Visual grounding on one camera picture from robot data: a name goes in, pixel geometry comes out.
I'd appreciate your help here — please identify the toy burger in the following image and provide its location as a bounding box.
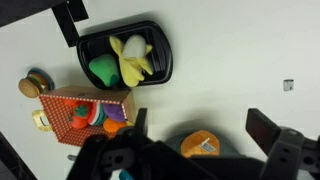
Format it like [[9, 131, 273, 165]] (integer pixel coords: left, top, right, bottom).
[[17, 67, 56, 100]]

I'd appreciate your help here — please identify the toy watermelon slice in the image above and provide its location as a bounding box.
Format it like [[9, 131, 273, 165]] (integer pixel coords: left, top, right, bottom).
[[87, 101, 108, 127]]

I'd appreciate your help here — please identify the yellow banana plush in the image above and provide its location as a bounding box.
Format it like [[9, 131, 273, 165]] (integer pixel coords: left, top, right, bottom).
[[109, 34, 155, 89]]

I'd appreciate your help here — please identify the black plastic tray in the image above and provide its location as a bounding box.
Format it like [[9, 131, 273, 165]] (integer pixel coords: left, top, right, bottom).
[[76, 20, 174, 91]]

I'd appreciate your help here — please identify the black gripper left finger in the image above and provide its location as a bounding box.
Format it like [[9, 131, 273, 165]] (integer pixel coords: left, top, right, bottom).
[[65, 107, 158, 180]]

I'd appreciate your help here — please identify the red toy tomato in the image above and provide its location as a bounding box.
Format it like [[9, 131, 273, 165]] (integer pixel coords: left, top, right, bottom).
[[68, 101, 93, 130]]

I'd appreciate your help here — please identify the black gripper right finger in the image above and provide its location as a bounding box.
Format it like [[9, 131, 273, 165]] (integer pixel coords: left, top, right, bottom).
[[245, 108, 320, 180]]

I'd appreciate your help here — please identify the green pear plush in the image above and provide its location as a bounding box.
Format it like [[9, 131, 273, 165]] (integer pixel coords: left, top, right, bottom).
[[88, 53, 121, 88]]

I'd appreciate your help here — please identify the orange pineapple plush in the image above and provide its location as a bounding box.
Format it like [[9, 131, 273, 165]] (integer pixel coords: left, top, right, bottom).
[[180, 129, 221, 159]]

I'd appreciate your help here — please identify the small metal screw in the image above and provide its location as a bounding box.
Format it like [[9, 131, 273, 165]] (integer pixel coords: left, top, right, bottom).
[[283, 78, 295, 92]]

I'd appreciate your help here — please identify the purple plush fruit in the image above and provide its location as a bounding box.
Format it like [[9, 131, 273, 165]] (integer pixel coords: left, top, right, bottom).
[[102, 103, 127, 123]]

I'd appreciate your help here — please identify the black table bracket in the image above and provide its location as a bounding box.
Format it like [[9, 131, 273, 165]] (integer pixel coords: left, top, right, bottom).
[[51, 0, 90, 49]]

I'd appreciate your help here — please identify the yellow toy ring slice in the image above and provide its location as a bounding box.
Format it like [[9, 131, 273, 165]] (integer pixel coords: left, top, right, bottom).
[[31, 109, 53, 132]]

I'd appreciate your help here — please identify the orange plush fruit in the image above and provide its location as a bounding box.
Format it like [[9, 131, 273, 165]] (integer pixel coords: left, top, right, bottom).
[[102, 117, 128, 134]]

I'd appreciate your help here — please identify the teal toy frying pan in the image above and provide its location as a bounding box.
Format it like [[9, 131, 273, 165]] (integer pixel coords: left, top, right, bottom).
[[118, 169, 135, 180]]

